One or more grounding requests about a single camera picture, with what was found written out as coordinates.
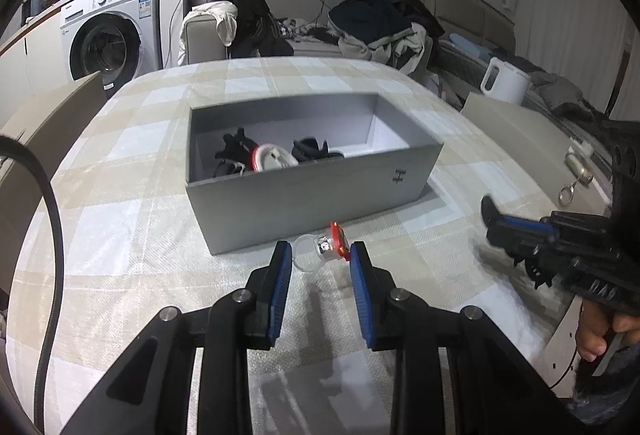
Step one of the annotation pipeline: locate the light blue cloth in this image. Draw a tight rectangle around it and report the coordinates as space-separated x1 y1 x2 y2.
449 34 493 61

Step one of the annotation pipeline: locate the white curtain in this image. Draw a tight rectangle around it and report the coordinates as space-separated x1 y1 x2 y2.
520 0 633 116

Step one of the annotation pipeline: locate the white cloth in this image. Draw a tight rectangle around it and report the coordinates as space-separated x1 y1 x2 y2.
182 1 238 47

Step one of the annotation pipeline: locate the black clothing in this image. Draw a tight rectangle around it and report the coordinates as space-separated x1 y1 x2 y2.
231 0 295 58

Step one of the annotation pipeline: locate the metal keychain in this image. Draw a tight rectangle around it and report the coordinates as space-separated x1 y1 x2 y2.
559 152 596 206

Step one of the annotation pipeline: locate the large black claw clip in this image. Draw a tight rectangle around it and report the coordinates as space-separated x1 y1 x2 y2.
291 136 346 162

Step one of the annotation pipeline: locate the beige chair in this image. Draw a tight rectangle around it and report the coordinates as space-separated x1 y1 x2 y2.
0 71 108 286

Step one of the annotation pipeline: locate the grey blanket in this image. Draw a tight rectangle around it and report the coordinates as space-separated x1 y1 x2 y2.
520 65 596 121

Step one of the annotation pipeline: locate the white round compact red rim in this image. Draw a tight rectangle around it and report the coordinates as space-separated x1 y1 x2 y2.
250 144 300 172

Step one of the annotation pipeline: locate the black banana hair clip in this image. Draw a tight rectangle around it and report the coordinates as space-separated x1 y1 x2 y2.
216 128 258 163
481 195 556 291

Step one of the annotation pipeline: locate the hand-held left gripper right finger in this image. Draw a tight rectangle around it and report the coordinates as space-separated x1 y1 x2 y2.
349 241 593 435

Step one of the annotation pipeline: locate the white kitchen cabinet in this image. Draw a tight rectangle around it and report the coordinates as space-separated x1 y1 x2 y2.
0 15 68 126

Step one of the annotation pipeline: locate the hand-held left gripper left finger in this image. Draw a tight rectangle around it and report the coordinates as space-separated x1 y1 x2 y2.
60 240 293 435

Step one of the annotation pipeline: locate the person's right hand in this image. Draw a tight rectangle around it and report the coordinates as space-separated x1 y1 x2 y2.
574 301 638 363

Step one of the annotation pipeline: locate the pile of dark clothes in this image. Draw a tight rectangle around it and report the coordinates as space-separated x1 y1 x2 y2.
327 0 446 76

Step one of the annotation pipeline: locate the clear ring box red base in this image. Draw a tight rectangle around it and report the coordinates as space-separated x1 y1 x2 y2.
292 222 351 273

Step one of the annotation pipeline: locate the grey cardboard box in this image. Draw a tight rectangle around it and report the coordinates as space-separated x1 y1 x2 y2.
186 91 445 257

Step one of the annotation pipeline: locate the beige sofa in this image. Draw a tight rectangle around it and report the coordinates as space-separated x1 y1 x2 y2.
179 0 516 81

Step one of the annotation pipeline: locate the white jug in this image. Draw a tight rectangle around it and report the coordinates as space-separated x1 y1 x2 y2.
481 56 531 104

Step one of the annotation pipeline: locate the person's right forearm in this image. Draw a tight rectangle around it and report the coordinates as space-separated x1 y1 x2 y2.
570 345 640 426

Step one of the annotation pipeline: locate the black cable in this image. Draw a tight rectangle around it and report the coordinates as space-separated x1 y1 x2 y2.
0 135 66 435

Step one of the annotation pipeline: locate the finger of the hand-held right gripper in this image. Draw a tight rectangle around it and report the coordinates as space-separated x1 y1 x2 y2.
500 215 559 238
487 227 556 262

